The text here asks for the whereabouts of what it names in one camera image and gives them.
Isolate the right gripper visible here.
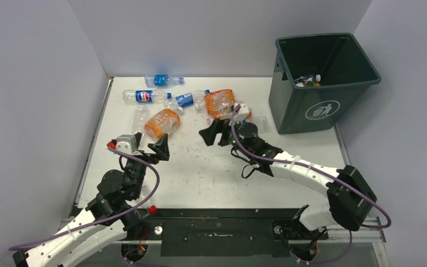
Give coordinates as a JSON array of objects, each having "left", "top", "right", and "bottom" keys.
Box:
[{"left": 199, "top": 115, "right": 252, "bottom": 159}]

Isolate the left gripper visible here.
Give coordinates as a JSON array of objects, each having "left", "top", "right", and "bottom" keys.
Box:
[{"left": 125, "top": 132, "right": 168, "bottom": 199}]

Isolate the crushed clear water bottle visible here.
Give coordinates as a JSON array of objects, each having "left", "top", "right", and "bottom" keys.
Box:
[{"left": 294, "top": 74, "right": 321, "bottom": 87}]

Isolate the orange juice bottle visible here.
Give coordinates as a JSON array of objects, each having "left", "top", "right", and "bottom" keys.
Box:
[{"left": 306, "top": 82, "right": 321, "bottom": 87}]

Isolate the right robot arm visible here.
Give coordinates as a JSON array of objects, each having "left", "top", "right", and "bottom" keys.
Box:
[{"left": 198, "top": 119, "right": 376, "bottom": 238}]

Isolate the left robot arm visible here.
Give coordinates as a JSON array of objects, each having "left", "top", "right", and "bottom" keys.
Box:
[{"left": 10, "top": 133, "right": 170, "bottom": 266}]

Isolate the dark green trash bin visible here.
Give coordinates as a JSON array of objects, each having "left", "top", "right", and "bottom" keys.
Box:
[{"left": 269, "top": 33, "right": 381, "bottom": 134}]

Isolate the flat orange label bottle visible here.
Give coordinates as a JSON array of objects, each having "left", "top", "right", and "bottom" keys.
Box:
[{"left": 206, "top": 113, "right": 232, "bottom": 125}]

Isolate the large orange label bottle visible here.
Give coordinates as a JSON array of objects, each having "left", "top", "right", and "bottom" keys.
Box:
[{"left": 194, "top": 89, "right": 236, "bottom": 118}]

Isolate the orange label crushed bottle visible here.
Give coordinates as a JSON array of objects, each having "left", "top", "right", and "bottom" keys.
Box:
[{"left": 144, "top": 107, "right": 183, "bottom": 140}]

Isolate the clear unlabelled bottle blue cap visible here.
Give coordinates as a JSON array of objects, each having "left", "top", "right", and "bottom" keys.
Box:
[{"left": 132, "top": 105, "right": 151, "bottom": 135}]

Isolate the clear bottle blue label tilted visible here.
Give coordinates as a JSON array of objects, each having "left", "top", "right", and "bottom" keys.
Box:
[{"left": 163, "top": 90, "right": 210, "bottom": 115}]

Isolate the clear bottle blue label right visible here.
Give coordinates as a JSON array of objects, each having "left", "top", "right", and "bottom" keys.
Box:
[{"left": 256, "top": 116, "right": 269, "bottom": 133}]

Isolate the pepsi bottle blue cap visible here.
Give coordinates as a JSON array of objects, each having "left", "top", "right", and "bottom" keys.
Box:
[{"left": 122, "top": 90, "right": 172, "bottom": 104}]

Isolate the clear bottle blue label far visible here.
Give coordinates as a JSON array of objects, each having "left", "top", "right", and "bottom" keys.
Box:
[{"left": 144, "top": 74, "right": 185, "bottom": 88}]

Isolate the red emergency button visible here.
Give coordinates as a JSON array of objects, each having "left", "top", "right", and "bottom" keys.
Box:
[{"left": 147, "top": 205, "right": 158, "bottom": 215}]

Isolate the white knob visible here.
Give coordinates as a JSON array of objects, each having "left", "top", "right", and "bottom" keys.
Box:
[{"left": 153, "top": 225, "right": 163, "bottom": 235}]

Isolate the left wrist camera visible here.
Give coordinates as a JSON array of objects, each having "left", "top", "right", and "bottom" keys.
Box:
[{"left": 106, "top": 135, "right": 135, "bottom": 152}]

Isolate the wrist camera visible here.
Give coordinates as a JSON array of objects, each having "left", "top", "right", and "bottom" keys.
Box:
[
  {"left": 231, "top": 102, "right": 250, "bottom": 124},
  {"left": 106, "top": 135, "right": 135, "bottom": 152}
]

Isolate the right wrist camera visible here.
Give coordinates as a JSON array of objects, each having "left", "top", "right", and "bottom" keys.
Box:
[{"left": 231, "top": 102, "right": 250, "bottom": 124}]

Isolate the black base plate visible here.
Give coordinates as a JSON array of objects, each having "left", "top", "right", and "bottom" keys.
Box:
[{"left": 121, "top": 218, "right": 328, "bottom": 258}]

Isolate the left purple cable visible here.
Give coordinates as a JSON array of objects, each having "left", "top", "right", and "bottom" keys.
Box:
[{"left": 8, "top": 145, "right": 161, "bottom": 267}]

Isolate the purple cable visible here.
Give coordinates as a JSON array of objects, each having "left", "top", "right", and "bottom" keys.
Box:
[
  {"left": 230, "top": 103, "right": 393, "bottom": 265},
  {"left": 8, "top": 145, "right": 161, "bottom": 267}
]

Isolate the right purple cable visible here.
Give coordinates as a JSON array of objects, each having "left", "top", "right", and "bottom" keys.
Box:
[{"left": 230, "top": 103, "right": 393, "bottom": 265}]

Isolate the aluminium rail frame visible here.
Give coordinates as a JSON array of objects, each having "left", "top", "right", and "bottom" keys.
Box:
[{"left": 61, "top": 222, "right": 384, "bottom": 266}]

